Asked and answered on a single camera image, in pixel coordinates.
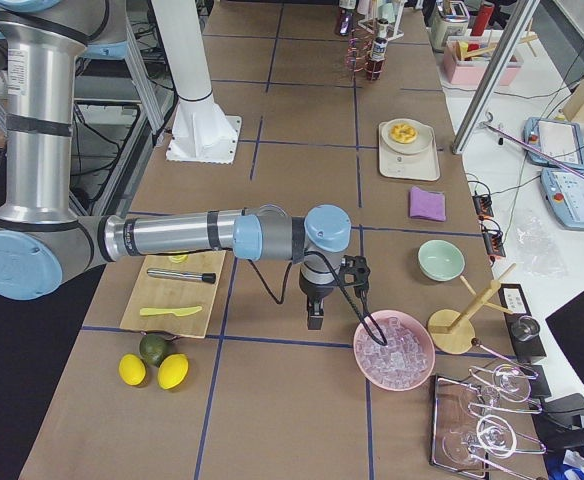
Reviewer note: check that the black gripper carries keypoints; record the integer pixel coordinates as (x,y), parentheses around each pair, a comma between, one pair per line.
(314,292)

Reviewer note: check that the tea bottle white cap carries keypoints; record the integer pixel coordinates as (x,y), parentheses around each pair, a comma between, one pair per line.
(345,18)

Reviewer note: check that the mirrored glass tray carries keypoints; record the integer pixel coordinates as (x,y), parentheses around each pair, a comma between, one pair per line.
(453,428)

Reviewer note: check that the clear ice cubes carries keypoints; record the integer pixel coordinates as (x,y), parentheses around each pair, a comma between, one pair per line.
(394,350)

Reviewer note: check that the pink bowl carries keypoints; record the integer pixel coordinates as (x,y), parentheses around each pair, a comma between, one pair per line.
(393,350)

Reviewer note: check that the steel knife sharpener rod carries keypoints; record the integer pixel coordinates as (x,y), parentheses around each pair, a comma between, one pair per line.
(208,278)

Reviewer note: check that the green ceramic bowl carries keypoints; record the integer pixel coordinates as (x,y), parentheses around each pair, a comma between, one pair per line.
(440,260)

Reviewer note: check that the yellow plastic knife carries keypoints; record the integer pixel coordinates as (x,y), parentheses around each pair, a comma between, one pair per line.
(177,312)

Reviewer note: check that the wooden cup stand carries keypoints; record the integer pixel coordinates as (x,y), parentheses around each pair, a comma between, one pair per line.
(451,331)

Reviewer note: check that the lemon slice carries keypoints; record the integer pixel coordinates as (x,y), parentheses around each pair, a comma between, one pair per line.
(178,258)

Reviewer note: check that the purple folded cloth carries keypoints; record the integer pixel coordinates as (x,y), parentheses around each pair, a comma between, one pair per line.
(427,205)

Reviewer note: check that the right yellow lemon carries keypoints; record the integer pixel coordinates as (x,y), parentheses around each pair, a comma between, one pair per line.
(172,371)

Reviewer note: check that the yellow lemon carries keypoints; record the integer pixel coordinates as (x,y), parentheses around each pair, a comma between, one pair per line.
(131,369)
(172,371)

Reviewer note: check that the bamboo cutting board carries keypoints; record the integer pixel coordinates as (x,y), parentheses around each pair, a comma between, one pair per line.
(149,292)

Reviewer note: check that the green avocado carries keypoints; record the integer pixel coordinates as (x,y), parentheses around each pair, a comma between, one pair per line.
(153,349)

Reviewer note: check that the cream round plate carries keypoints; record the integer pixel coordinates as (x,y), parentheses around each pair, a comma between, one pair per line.
(422,142)

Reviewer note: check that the glazed donut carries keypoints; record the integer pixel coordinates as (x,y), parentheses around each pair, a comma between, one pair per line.
(403,133)

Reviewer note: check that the left yellow lemon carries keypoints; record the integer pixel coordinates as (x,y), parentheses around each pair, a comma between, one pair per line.
(131,369)

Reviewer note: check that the upper wine glass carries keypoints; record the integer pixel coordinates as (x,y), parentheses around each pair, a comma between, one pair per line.
(506,388)

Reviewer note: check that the wine glass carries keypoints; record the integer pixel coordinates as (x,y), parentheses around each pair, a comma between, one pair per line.
(506,388)
(494,436)

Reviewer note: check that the black scale with cup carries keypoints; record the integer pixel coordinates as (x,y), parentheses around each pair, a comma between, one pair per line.
(523,328)

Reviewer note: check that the lower wine glass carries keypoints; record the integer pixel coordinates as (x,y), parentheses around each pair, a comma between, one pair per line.
(494,436)

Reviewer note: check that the clear plastic bag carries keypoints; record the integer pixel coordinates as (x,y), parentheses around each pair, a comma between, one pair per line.
(536,247)

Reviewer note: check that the lower teach pendant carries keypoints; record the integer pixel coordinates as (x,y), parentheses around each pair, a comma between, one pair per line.
(564,193)

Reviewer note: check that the teach pendant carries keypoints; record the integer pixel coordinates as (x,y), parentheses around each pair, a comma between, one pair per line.
(561,140)
(564,193)

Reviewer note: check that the pink storage box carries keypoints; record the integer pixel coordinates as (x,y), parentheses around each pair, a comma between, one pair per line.
(469,72)

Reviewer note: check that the upper teach pendant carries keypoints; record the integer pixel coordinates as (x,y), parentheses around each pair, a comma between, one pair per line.
(561,140)

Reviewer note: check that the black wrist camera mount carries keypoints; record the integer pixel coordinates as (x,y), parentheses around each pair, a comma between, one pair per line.
(354,272)

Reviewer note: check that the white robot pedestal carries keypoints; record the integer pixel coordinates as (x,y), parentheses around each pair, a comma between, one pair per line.
(201,131)

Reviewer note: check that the copper wire bottle rack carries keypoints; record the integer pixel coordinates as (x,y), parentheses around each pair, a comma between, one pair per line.
(359,46)

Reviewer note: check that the aluminium frame post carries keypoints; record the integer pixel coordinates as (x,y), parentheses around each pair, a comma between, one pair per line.
(510,36)

